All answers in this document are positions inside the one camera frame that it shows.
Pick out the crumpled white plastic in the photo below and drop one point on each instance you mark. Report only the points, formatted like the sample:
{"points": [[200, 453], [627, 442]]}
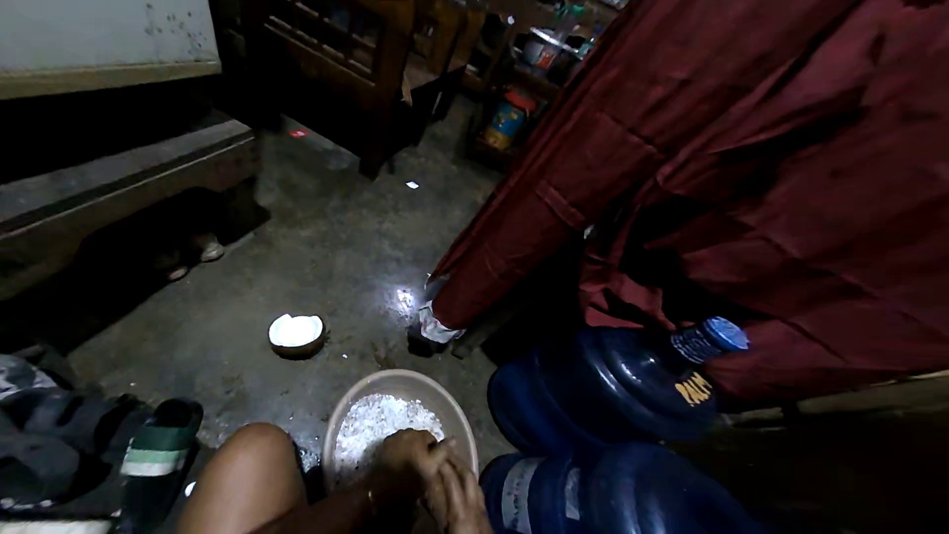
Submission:
{"points": [[436, 328]]}

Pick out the person's legs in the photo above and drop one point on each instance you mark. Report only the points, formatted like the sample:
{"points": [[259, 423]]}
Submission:
{"points": [[245, 475]]}

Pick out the green white striped slipper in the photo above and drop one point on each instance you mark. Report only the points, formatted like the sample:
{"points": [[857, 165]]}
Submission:
{"points": [[156, 454]]}

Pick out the dark wooden bench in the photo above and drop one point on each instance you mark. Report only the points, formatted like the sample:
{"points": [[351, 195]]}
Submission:
{"points": [[385, 67]]}

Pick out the person's right hand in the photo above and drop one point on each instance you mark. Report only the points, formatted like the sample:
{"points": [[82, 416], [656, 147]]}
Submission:
{"points": [[461, 497]]}

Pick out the white panel, beige edge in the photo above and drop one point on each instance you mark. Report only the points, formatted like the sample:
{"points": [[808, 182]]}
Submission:
{"points": [[96, 37]]}

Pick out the beige plastic basin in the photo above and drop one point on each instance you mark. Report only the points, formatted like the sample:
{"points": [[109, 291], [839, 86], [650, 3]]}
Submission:
{"points": [[458, 415]]}

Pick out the wooden plank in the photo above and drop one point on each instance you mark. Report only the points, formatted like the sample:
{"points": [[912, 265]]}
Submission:
{"points": [[867, 395]]}

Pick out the person's left fingers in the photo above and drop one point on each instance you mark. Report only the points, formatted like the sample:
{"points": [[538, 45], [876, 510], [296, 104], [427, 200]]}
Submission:
{"points": [[428, 450]]}

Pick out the white grated coconut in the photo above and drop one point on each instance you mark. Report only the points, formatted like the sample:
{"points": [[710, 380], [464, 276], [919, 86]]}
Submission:
{"points": [[374, 421]]}

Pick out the person's left hand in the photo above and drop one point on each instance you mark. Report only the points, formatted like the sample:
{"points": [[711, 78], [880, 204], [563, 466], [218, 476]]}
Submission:
{"points": [[400, 454]]}

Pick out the dark red curtain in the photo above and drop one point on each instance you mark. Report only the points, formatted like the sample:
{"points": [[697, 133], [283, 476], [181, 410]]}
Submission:
{"points": [[786, 185]]}

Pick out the person's right fingers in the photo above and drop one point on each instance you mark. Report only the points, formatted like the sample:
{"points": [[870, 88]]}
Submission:
{"points": [[454, 478]]}

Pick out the pile of dark cloths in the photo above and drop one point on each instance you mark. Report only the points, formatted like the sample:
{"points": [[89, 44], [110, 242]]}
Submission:
{"points": [[44, 437]]}

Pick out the grey ledge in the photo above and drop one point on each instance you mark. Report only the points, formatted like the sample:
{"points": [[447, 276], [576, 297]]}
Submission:
{"points": [[126, 174]]}

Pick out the cluttered shelf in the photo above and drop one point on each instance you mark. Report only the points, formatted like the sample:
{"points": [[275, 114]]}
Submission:
{"points": [[545, 50]]}

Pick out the blue water jug, yellow print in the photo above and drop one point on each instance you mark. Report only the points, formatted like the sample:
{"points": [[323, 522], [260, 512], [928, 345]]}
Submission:
{"points": [[586, 386]]}

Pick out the blue water jug, white label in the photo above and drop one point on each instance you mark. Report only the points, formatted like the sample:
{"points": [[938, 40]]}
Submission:
{"points": [[637, 489]]}

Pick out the blue yellow tin, red top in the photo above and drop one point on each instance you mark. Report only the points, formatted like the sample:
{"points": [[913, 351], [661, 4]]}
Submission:
{"points": [[505, 124]]}

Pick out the coconut half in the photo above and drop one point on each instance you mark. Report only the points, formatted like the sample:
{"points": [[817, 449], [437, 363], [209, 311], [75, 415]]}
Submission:
{"points": [[296, 334]]}

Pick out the person's left forearm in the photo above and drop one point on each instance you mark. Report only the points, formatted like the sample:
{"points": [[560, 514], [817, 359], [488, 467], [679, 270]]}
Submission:
{"points": [[330, 514]]}

